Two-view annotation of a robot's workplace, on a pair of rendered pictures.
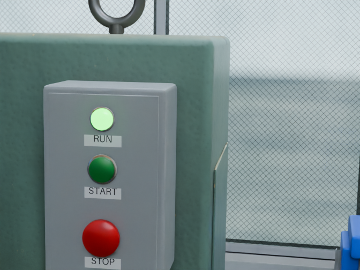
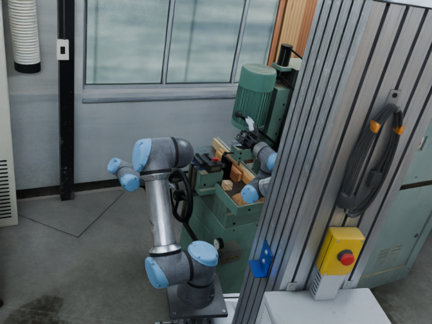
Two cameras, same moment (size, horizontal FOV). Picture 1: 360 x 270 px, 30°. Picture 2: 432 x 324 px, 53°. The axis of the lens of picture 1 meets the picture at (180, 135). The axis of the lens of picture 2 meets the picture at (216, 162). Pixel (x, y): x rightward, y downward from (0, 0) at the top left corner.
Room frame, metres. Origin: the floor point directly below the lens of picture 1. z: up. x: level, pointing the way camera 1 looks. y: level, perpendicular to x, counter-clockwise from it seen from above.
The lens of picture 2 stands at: (-0.74, 1.85, 2.13)
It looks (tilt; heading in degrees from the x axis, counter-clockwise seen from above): 29 degrees down; 318
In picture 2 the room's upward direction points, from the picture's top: 11 degrees clockwise
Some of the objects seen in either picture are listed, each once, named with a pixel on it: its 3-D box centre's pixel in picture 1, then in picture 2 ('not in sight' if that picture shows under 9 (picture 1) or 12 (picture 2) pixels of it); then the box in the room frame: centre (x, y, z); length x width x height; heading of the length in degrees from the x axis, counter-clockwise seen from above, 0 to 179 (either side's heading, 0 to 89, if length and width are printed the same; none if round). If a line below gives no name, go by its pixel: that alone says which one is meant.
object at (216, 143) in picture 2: not in sight; (238, 166); (0.75, 0.33, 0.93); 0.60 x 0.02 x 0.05; 172
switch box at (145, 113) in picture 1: (112, 179); not in sight; (0.55, 0.06, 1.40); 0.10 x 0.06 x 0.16; 82
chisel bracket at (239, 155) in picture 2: not in sight; (244, 152); (0.73, 0.33, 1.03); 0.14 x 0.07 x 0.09; 82
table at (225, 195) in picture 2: not in sight; (217, 178); (0.77, 0.46, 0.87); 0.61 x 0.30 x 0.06; 172
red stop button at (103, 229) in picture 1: (100, 238); not in sight; (0.52, 0.06, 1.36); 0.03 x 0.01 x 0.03; 82
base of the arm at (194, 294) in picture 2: not in sight; (197, 283); (0.18, 1.00, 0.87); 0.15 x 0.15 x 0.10
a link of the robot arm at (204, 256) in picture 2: not in sight; (200, 261); (0.18, 1.01, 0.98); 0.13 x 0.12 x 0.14; 80
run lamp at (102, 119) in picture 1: (101, 119); not in sight; (0.52, 0.06, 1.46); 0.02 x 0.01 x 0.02; 82
